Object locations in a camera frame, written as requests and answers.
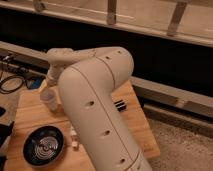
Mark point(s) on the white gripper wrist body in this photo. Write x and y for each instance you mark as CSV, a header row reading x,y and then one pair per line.
x,y
53,74

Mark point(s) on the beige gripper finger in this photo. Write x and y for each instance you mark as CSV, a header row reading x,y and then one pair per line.
x,y
44,86

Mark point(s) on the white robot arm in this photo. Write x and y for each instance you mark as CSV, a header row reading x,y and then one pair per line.
x,y
85,81

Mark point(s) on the blue object on floor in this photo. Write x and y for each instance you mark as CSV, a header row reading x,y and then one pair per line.
x,y
36,84

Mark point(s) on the wooden table board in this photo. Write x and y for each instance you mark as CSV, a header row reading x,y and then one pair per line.
x,y
32,114

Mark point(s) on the black object at left edge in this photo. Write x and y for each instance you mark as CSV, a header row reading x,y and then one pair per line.
x,y
5,129

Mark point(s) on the white plastic bottle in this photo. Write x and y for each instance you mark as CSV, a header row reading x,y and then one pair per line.
x,y
74,139

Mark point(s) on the black bowl with spiral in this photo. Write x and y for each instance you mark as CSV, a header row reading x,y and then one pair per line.
x,y
43,146

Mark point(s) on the black striped box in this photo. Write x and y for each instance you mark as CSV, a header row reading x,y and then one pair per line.
x,y
120,105

